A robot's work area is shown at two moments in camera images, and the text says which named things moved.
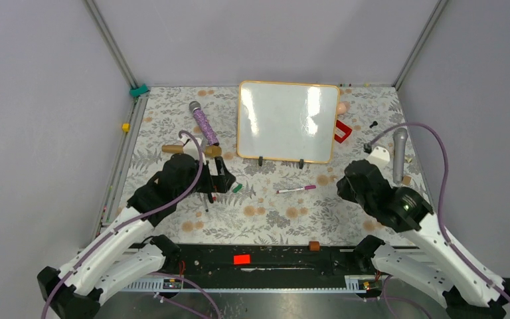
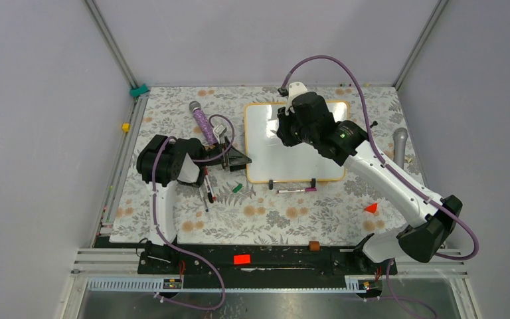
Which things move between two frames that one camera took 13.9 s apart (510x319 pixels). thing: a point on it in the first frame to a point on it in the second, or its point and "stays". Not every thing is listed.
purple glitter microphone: (207, 127) stays
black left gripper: (220, 183) to (230, 157)
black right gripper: (342, 190) to (282, 131)
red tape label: (241, 259) stays
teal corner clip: (137, 92) stays
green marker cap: (237, 188) stays
